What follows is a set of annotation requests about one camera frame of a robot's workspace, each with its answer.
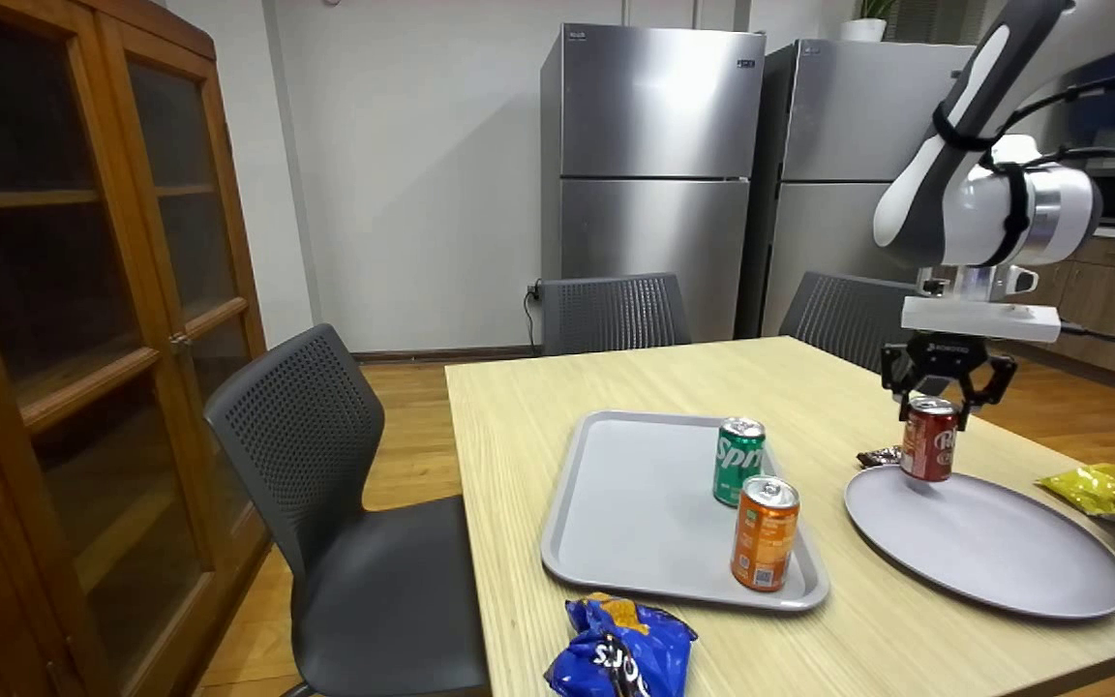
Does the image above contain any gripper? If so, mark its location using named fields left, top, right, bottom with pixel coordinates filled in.
left=880, top=332, right=1019, bottom=433

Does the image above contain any red soda can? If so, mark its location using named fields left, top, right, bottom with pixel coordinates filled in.
left=899, top=396, right=962, bottom=483

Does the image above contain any grey plastic chair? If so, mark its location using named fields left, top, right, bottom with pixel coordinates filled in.
left=777, top=270, right=919, bottom=376
left=203, top=322, right=493, bottom=697
left=539, top=272, right=693, bottom=358

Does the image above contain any grey oval plate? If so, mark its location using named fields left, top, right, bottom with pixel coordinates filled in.
left=843, top=463, right=1115, bottom=621

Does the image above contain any yellow chips bag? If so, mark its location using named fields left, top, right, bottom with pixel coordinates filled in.
left=1036, top=463, right=1115, bottom=529

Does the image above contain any green soda can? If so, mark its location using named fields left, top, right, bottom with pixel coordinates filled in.
left=712, top=416, right=768, bottom=508

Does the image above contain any steel refrigerator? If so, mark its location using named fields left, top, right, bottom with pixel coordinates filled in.
left=539, top=22, right=768, bottom=346
left=734, top=38, right=977, bottom=341

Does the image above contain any orange soda can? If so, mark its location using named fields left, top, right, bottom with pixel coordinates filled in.
left=730, top=474, right=801, bottom=593

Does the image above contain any grey rectangular tray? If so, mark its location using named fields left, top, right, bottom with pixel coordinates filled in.
left=539, top=409, right=831, bottom=614

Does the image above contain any potted plant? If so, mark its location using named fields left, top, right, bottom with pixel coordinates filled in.
left=839, top=0, right=899, bottom=44

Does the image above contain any blue chips bag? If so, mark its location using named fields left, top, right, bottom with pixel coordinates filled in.
left=544, top=591, right=700, bottom=697

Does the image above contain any wooden glass-door cabinet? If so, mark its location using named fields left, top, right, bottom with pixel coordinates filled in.
left=0, top=0, right=275, bottom=697

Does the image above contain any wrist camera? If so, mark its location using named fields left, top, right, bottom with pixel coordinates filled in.
left=900, top=294, right=1063, bottom=343

